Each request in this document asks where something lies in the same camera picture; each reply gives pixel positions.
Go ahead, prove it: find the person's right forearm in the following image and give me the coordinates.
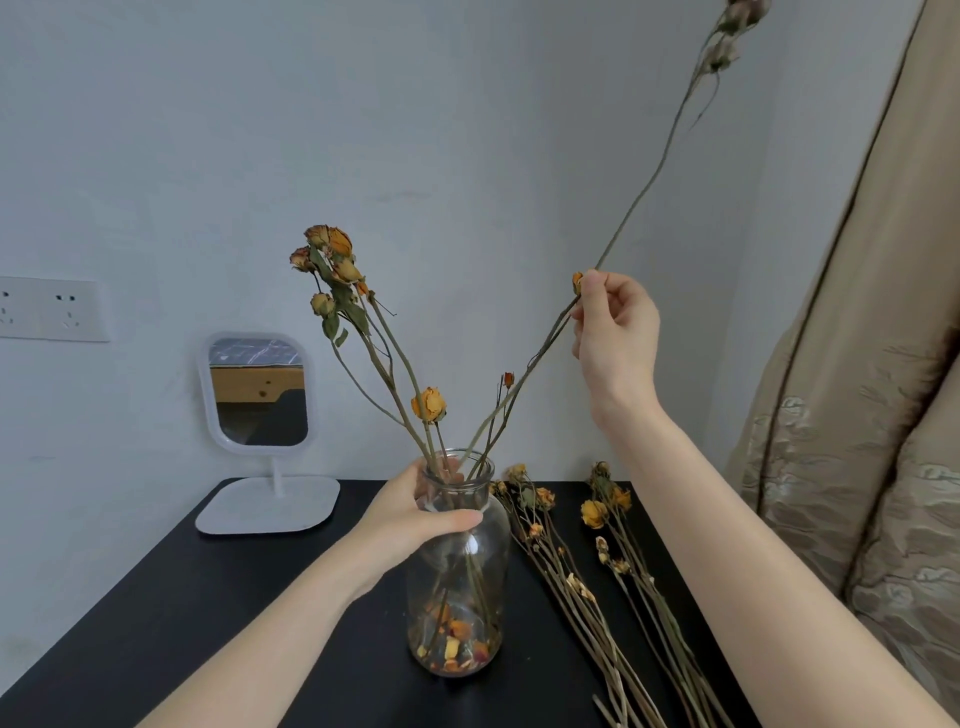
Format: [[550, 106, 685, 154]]
[[605, 395, 960, 728]]

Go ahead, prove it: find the white wall socket panel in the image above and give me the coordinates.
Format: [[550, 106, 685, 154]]
[[0, 275, 112, 344]]

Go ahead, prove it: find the black table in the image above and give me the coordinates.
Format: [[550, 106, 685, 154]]
[[0, 478, 763, 728]]

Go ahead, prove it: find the pile of dried orange petals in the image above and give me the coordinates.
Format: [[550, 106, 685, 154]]
[[408, 599, 502, 676]]

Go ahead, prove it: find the person's right hand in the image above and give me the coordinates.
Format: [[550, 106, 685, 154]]
[[571, 268, 663, 436]]

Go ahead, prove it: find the person's left forearm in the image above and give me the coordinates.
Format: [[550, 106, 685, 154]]
[[137, 549, 369, 728]]

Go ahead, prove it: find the white standing mirror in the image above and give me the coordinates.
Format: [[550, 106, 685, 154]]
[[194, 332, 342, 537]]

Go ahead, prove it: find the beige embroidered curtain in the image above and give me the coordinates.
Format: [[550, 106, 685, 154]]
[[723, 0, 960, 721]]

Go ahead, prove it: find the person's left hand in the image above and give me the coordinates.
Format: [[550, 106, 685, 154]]
[[334, 457, 485, 601]]

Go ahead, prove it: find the clear glass vase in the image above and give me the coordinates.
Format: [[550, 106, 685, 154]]
[[405, 448, 513, 679]]

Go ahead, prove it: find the round yellow dried flower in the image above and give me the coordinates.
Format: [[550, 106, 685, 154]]
[[410, 386, 481, 639]]

